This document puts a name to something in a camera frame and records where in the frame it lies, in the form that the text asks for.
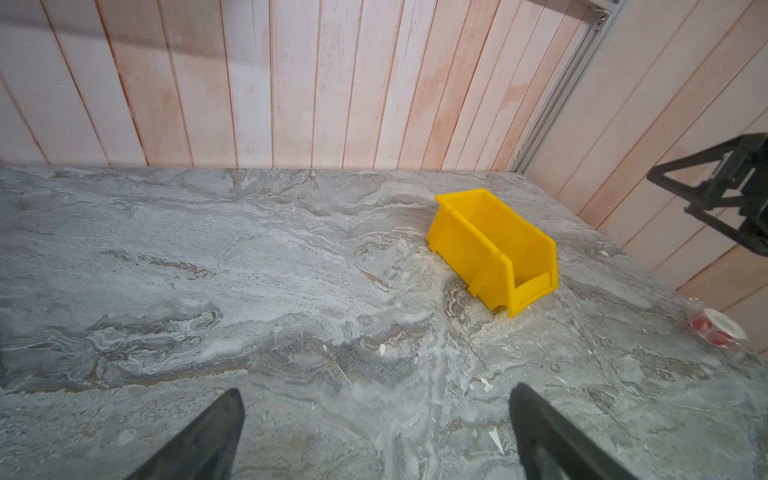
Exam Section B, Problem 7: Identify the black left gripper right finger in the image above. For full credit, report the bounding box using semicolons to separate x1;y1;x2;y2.
509;383;635;479

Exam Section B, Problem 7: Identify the yellow plastic storage bin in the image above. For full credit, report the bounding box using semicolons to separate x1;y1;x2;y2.
426;188;559;317

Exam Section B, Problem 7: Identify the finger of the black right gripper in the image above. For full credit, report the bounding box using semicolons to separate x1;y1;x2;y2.
646;133;767;257

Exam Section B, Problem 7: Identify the red items clear container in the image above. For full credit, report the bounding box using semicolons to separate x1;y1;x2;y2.
688;297;748;350

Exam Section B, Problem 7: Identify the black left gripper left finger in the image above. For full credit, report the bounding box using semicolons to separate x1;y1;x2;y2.
127;388;245;480

